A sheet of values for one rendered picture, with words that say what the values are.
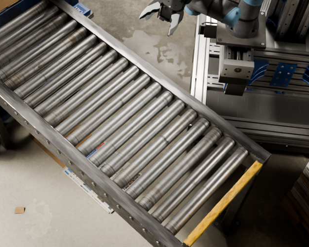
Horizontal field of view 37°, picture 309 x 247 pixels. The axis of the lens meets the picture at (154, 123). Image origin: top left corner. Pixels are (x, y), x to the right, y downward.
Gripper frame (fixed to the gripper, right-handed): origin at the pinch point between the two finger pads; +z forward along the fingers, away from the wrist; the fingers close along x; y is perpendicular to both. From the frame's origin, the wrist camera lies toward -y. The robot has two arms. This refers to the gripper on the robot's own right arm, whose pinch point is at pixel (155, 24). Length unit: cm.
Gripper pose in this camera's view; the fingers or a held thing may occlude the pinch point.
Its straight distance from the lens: 154.0
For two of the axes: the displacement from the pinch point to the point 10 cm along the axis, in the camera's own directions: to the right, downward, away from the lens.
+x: -8.3, -5.4, 1.4
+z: -5.3, 7.1, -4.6
